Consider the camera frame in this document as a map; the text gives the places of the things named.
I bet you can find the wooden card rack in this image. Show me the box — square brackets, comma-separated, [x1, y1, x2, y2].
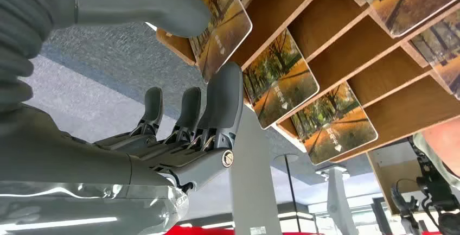
[156, 0, 460, 164]

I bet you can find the person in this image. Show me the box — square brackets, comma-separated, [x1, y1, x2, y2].
[412, 116, 460, 192]

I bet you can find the clear plastic cover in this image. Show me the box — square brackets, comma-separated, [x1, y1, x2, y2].
[0, 181, 190, 235]

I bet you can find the ribbed grey right arm sleeve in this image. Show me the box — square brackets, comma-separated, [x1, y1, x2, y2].
[0, 0, 75, 115]

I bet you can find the red object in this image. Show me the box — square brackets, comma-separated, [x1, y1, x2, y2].
[164, 225, 324, 235]

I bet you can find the grey square pillar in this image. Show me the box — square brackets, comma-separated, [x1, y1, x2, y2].
[229, 105, 285, 235]

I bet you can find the white pillar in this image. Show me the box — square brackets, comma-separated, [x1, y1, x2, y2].
[324, 167, 360, 235]

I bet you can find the brown wooden panel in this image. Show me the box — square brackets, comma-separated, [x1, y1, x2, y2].
[366, 142, 424, 215]

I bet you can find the black device with cables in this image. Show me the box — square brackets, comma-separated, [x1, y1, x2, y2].
[390, 136, 460, 235]

